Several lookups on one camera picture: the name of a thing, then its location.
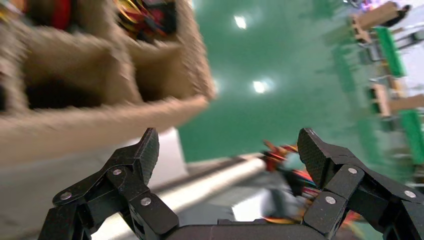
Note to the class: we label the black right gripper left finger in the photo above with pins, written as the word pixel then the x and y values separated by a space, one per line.
pixel 132 185

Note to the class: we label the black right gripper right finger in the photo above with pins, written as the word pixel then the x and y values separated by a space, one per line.
pixel 348 185

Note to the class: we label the brown cardboard divider box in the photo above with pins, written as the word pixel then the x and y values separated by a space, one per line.
pixel 82 132

